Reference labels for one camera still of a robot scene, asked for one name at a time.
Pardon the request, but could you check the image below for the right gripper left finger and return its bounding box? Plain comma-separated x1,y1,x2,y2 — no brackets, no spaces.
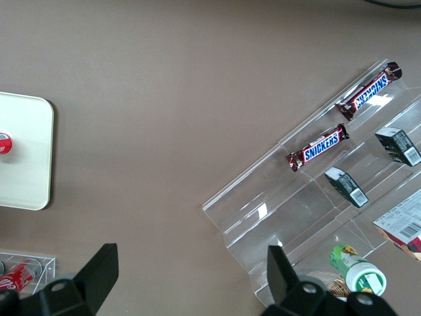
31,243,119,316

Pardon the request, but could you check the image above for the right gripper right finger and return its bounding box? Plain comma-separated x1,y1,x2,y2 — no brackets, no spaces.
262,245,333,316

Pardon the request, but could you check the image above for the light wicker basket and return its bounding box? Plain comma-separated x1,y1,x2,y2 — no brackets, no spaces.
309,269,351,302

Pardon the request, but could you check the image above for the beige plastic tray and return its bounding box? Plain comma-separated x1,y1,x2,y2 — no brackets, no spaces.
0,91,55,211

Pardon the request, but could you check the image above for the clear acrylic bottle rack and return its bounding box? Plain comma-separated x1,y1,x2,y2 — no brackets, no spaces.
0,251,57,297

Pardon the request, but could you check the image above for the red Coca-Cola can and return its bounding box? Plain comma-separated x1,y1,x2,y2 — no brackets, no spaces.
0,258,42,294

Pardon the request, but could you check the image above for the clear acrylic stepped shelf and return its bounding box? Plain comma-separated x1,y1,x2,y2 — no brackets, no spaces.
202,58,421,305

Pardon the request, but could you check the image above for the green white plastic bottle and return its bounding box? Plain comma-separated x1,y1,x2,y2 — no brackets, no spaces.
328,244,387,296

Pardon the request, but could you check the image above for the small black box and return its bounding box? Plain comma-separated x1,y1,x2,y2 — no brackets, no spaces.
324,167,369,208
374,127,421,167

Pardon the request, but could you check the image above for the red white carton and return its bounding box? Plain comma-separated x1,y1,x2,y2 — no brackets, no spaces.
373,190,421,262

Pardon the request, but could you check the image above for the Snickers chocolate bar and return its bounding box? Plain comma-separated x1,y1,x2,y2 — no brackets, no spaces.
335,61,403,122
285,123,349,173

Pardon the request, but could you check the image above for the red white yogurt cup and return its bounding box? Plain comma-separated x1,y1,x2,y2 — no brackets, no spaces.
0,131,14,155

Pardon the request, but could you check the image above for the brown table cover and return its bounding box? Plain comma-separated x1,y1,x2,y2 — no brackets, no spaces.
0,0,421,316

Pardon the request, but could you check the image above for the black floor cable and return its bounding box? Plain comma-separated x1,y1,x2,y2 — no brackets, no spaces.
363,0,421,9

